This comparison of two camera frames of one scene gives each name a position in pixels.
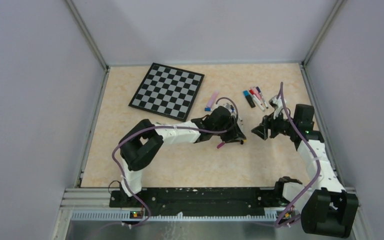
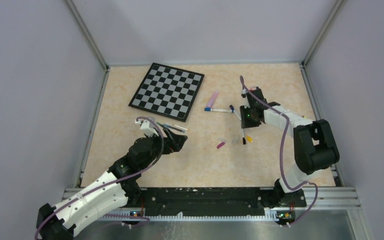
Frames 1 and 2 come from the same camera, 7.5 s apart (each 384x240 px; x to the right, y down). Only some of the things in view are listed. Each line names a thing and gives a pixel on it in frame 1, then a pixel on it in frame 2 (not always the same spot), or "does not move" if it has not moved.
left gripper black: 232,137 to 171,143
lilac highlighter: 212,99 does not move
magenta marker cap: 220,145 does not move
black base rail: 201,201 does not move
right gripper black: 268,120 to 245,124
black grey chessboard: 167,91 does not move
